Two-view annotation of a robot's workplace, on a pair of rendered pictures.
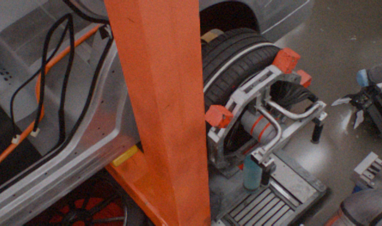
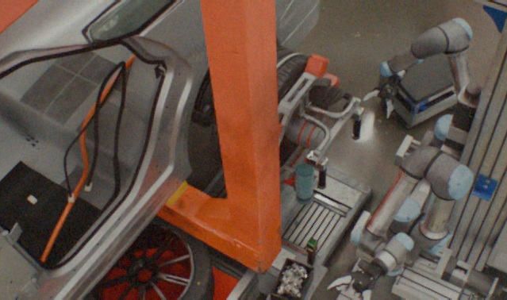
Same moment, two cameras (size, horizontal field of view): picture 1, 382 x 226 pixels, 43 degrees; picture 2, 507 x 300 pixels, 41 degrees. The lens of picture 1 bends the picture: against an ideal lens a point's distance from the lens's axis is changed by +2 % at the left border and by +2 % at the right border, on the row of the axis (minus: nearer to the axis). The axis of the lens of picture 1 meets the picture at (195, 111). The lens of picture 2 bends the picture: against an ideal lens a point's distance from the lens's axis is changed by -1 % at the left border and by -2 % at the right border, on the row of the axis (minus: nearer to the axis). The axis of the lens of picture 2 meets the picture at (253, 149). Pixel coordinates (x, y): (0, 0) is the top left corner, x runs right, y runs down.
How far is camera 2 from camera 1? 1.08 m
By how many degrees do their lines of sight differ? 9
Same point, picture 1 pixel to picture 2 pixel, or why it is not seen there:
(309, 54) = not seen: hidden behind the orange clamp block
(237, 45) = not seen: hidden behind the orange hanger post
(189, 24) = (270, 47)
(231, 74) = not seen: hidden behind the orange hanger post
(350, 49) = (357, 47)
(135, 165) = (190, 200)
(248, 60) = (284, 72)
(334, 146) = (367, 148)
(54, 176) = (126, 221)
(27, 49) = (56, 108)
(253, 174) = (307, 181)
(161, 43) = (255, 65)
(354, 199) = (409, 159)
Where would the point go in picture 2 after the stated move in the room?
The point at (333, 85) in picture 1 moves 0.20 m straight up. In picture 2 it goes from (350, 86) to (352, 65)
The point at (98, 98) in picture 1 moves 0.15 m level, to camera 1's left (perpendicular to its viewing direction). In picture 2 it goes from (155, 136) to (121, 146)
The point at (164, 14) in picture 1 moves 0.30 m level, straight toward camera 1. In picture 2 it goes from (258, 43) to (301, 113)
